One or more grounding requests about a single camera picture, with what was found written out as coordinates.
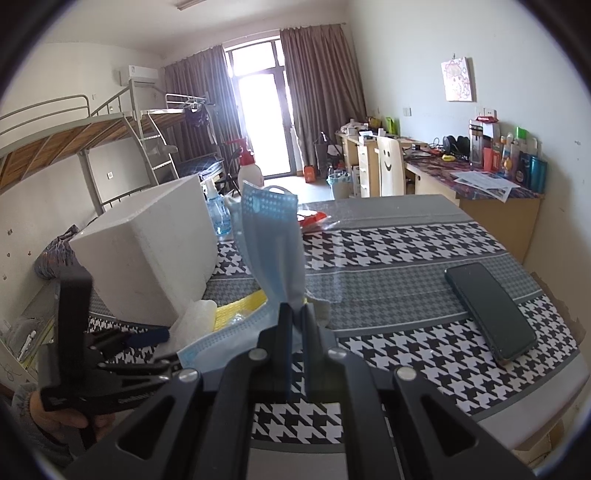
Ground houndstooth tablecloth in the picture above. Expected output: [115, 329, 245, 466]
[87, 194, 581, 455]

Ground plaid blue quilt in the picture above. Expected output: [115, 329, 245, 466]
[33, 224, 80, 280]

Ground metal bed ladder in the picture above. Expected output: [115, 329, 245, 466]
[126, 79, 181, 186]

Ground metal bunk bed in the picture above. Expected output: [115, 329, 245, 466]
[0, 91, 228, 218]

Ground brown right curtain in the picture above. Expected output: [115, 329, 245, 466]
[280, 24, 367, 166]

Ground cartoon wall poster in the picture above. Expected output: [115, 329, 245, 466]
[441, 57, 476, 103]

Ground brown left curtain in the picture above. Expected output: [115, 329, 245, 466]
[163, 45, 242, 175]

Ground blue spray bottle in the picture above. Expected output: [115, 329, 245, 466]
[202, 179, 231, 238]

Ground black smartphone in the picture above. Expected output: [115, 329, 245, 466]
[445, 263, 538, 365]

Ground glass balcony door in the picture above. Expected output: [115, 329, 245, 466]
[225, 36, 297, 178]

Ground white paper on desk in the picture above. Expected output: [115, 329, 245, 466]
[451, 171, 518, 203]

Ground blue surgical mask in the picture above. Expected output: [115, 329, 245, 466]
[225, 182, 305, 312]
[177, 302, 280, 373]

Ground white red pump bottle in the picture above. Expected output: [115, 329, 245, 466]
[226, 138, 264, 193]

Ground yellow foam net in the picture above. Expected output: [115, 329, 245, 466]
[213, 290, 266, 331]

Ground blue cylinder bottle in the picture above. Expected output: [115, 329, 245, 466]
[530, 156, 548, 194]

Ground smiley wooden chair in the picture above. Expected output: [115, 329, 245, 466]
[377, 137, 407, 197]

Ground white styrofoam box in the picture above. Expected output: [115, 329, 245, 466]
[70, 176, 218, 327]

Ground white air conditioner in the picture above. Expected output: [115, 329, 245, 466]
[119, 65, 159, 86]

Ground orange small box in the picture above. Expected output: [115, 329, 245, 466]
[303, 165, 317, 183]

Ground ceiling light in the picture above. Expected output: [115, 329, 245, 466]
[175, 0, 206, 11]

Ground wooden desk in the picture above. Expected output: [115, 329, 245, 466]
[337, 133, 542, 262]

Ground grey cloth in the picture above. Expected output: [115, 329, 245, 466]
[305, 297, 332, 328]

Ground left hand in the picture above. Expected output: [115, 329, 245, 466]
[28, 391, 116, 446]

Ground red snack packet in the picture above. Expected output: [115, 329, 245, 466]
[297, 209, 328, 231]

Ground brown curtain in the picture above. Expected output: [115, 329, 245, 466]
[280, 24, 367, 166]
[163, 45, 242, 175]

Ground black folding chair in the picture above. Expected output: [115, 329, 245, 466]
[215, 138, 243, 196]

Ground black headphones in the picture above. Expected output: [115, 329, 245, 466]
[443, 135, 471, 157]

